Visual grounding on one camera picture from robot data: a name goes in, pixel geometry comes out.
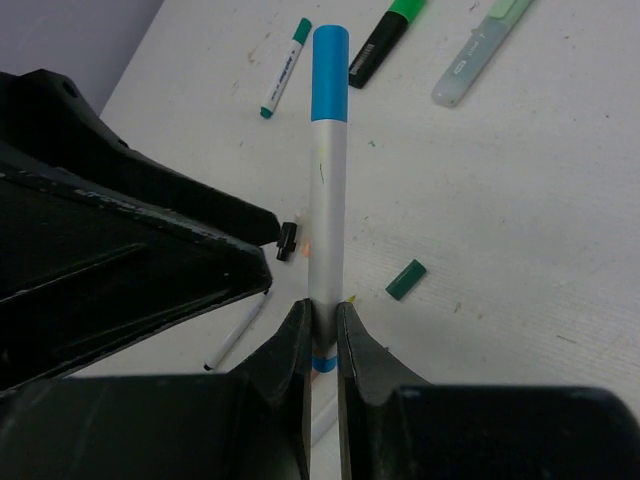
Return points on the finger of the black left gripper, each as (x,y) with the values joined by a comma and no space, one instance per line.
(44,115)
(83,276)

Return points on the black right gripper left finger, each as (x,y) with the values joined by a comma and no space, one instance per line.
(253,422)

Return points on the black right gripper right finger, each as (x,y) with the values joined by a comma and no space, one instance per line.
(394,424)

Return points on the black capped whiteboard pen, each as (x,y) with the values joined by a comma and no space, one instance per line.
(236,333)

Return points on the dark green pen cap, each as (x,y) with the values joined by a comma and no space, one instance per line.
(406,280)

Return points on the black whiteboard pen cap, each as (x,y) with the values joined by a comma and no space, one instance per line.
(286,243)

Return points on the teal capped white marker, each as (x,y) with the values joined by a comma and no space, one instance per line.
(283,73)

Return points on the blue capped white marker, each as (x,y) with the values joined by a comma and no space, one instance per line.
(329,115)

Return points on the pale green translucent highlighter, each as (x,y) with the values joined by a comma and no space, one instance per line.
(483,43)

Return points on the dark green capped marker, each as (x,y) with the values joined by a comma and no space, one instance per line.
(324,421)

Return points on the orange brown highlighter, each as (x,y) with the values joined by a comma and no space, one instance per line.
(303,232)

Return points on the black green capped highlighter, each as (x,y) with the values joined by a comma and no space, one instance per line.
(387,33)

